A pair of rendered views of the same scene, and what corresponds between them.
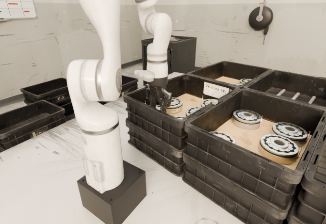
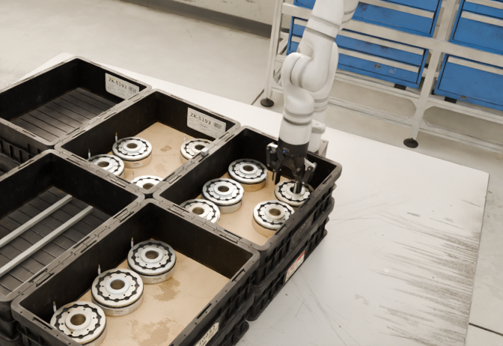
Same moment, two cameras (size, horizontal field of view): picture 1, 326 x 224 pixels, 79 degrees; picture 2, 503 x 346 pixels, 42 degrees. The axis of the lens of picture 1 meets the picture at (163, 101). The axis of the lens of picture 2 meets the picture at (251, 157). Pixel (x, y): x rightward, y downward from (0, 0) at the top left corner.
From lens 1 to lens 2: 2.08 m
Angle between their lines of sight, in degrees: 119
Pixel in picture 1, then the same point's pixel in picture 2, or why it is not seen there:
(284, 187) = (159, 106)
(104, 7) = not seen: hidden behind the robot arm
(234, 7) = not seen: outside the picture
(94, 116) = not seen: hidden behind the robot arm
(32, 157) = (434, 206)
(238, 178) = (185, 130)
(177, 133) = (247, 144)
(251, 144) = (156, 165)
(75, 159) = (376, 207)
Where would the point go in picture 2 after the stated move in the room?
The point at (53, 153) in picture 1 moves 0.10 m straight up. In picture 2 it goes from (416, 213) to (424, 186)
